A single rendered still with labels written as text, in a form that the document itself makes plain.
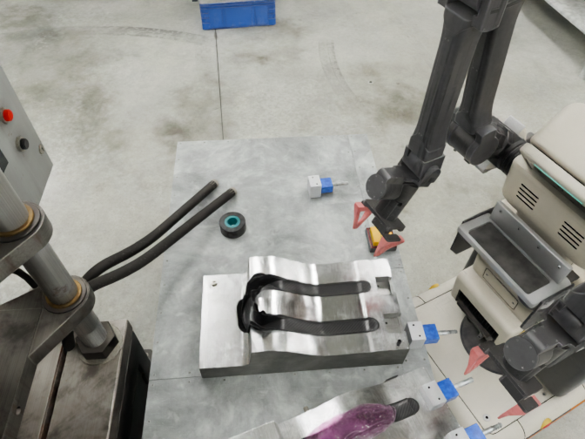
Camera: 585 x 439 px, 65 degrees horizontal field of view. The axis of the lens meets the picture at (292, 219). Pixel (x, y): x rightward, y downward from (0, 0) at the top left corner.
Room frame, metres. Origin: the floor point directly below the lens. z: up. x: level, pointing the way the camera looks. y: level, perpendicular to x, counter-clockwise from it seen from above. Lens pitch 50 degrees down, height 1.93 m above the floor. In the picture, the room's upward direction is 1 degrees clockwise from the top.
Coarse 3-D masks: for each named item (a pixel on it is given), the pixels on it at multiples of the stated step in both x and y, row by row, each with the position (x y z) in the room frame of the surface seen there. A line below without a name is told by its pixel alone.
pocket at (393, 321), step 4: (384, 316) 0.56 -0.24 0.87; (388, 316) 0.56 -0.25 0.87; (392, 316) 0.56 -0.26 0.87; (396, 316) 0.56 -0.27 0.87; (388, 320) 0.56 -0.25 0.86; (392, 320) 0.56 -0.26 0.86; (396, 320) 0.56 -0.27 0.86; (400, 320) 0.55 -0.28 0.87; (388, 324) 0.54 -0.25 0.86; (392, 324) 0.54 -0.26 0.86; (396, 324) 0.54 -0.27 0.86; (400, 324) 0.54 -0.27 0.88; (388, 328) 0.53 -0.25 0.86; (392, 328) 0.53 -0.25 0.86; (396, 328) 0.53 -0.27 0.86; (400, 328) 0.53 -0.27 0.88; (388, 332) 0.52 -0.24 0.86; (392, 332) 0.52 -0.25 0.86; (396, 332) 0.52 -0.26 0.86; (400, 332) 0.52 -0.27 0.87
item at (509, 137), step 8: (496, 120) 0.92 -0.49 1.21; (496, 128) 0.85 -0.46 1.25; (504, 128) 0.86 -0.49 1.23; (504, 136) 0.84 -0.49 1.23; (512, 136) 0.86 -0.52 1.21; (504, 144) 0.83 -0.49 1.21; (512, 144) 0.84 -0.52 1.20; (496, 152) 0.82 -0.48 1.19; (488, 160) 0.84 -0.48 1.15; (496, 160) 0.83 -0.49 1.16
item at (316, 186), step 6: (312, 180) 1.05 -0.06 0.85; (318, 180) 1.05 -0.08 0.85; (324, 180) 1.07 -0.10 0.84; (330, 180) 1.07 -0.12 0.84; (312, 186) 1.03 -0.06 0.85; (318, 186) 1.03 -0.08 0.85; (324, 186) 1.04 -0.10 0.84; (330, 186) 1.04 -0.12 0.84; (312, 192) 1.03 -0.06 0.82; (318, 192) 1.03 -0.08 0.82; (324, 192) 1.04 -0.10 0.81
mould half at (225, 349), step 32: (224, 288) 0.64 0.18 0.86; (224, 320) 0.55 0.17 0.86; (320, 320) 0.54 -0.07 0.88; (384, 320) 0.54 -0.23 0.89; (224, 352) 0.46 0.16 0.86; (256, 352) 0.43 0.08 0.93; (288, 352) 0.44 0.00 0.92; (320, 352) 0.46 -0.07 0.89; (352, 352) 0.46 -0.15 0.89; (384, 352) 0.46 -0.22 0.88
